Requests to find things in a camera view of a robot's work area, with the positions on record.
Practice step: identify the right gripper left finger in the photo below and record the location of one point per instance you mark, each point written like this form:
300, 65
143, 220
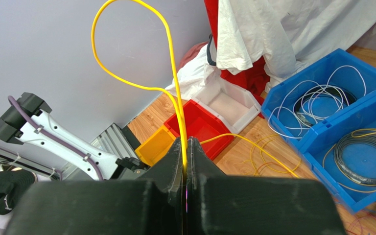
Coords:
111, 207

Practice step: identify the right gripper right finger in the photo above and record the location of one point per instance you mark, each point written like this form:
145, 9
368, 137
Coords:
221, 204

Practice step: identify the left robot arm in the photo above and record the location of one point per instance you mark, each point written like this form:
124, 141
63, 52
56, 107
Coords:
28, 120

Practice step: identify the yellow storage bin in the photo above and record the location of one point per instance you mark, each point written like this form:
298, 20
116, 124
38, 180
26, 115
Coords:
156, 146

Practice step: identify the red storage bin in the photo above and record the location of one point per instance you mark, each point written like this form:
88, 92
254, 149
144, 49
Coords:
203, 125

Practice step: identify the white storage bin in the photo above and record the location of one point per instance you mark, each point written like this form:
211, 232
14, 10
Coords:
235, 106

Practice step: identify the red t-shirt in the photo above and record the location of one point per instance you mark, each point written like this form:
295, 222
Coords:
253, 79

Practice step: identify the white cloth on floor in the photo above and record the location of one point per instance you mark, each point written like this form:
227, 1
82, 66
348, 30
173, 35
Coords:
196, 74

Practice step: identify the blue divided bin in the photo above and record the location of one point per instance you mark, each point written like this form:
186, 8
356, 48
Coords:
327, 114

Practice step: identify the white t-shirt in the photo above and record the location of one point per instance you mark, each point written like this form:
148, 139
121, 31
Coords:
289, 35

